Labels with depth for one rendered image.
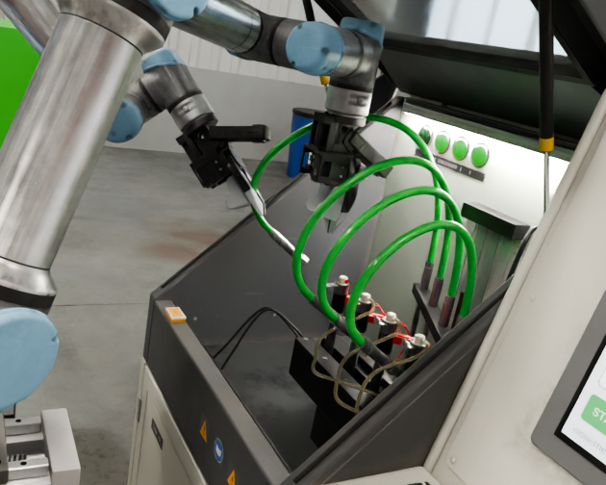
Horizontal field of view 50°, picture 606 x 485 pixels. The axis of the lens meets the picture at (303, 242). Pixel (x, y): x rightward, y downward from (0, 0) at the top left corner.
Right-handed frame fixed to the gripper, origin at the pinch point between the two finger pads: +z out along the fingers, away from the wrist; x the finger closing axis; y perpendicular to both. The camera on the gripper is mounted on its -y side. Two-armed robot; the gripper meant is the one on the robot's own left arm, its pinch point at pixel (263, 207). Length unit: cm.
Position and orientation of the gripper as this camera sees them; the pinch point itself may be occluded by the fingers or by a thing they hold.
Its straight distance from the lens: 124.8
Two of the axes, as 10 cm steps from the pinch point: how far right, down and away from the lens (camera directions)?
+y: -8.5, 5.2, 1.2
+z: 5.2, 8.5, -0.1
